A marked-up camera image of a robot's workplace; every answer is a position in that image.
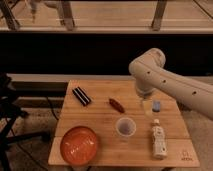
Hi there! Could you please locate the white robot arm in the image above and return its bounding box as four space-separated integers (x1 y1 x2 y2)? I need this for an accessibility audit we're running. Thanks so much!
129 48 213 120

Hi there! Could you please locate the blue sponge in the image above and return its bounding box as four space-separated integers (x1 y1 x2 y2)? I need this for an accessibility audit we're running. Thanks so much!
152 100 161 112

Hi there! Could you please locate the red sausage-shaped object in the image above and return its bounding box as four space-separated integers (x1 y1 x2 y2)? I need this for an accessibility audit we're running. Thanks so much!
109 98 125 113

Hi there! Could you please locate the wooden folding table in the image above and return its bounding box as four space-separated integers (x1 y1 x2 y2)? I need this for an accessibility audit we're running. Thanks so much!
48 80 199 167

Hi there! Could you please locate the white plastic bottle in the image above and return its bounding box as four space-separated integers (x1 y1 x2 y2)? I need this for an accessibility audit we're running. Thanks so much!
152 119 167 160

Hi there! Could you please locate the black rectangular box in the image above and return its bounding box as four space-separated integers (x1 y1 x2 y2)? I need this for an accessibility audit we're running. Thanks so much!
72 87 91 106

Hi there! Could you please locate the orange bowl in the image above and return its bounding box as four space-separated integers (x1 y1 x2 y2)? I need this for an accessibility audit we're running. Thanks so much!
60 126 99 166

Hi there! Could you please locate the black office chair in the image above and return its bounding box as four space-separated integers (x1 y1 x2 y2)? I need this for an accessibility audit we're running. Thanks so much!
0 72 50 171

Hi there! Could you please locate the black cable on floor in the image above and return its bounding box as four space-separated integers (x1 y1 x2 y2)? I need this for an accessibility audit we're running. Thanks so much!
44 96 60 122

